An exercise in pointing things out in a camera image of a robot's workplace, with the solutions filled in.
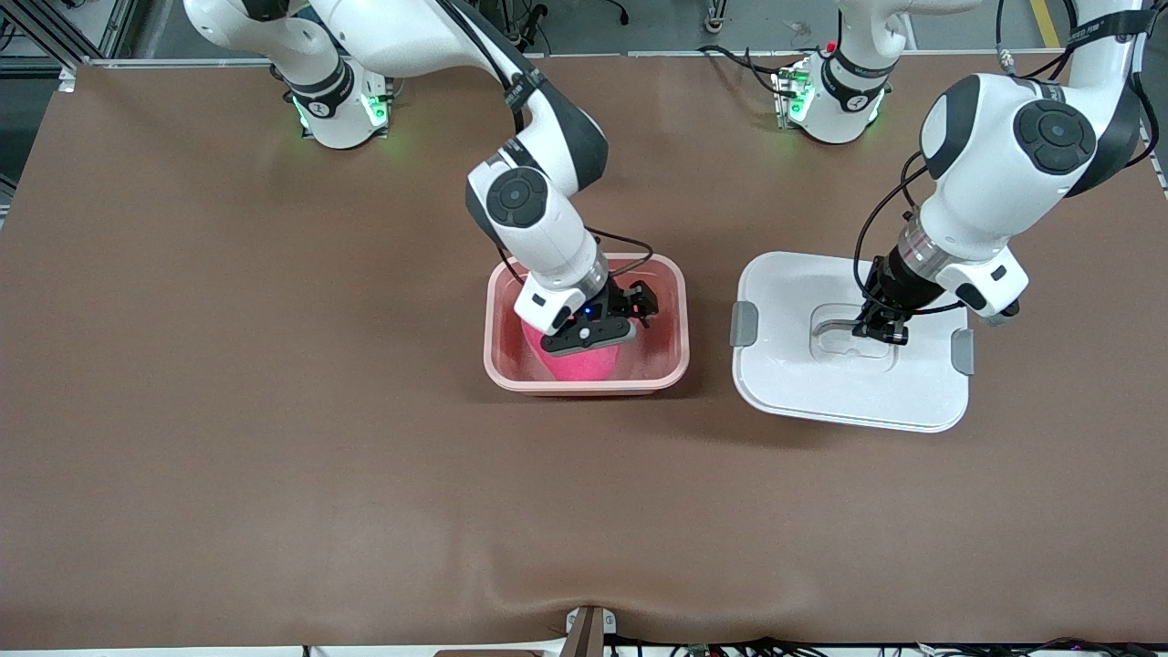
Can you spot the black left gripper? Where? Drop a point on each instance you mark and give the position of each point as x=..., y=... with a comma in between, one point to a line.
x=898, y=288

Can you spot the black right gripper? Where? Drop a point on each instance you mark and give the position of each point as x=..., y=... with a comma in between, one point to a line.
x=620, y=299

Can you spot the white box lid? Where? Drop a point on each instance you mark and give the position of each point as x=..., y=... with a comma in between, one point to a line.
x=849, y=392

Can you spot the pink plush toy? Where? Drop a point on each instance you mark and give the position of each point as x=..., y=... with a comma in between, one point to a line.
x=584, y=365

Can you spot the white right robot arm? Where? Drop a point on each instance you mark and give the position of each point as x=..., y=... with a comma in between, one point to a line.
x=538, y=219

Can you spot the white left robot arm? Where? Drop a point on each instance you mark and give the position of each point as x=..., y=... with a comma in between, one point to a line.
x=1004, y=182

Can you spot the pink plastic box base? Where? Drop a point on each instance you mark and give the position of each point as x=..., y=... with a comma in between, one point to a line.
x=657, y=365

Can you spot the small grey caster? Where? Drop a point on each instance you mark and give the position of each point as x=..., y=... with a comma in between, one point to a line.
x=714, y=16

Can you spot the black stand foot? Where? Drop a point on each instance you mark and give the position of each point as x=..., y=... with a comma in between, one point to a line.
x=529, y=23

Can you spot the circuit board with LED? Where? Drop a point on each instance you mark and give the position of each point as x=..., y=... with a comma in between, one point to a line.
x=700, y=650

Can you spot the silver table edge rail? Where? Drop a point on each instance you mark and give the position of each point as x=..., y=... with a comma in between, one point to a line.
x=684, y=56

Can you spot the camera mount post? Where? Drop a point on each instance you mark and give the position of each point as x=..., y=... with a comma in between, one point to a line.
x=589, y=634

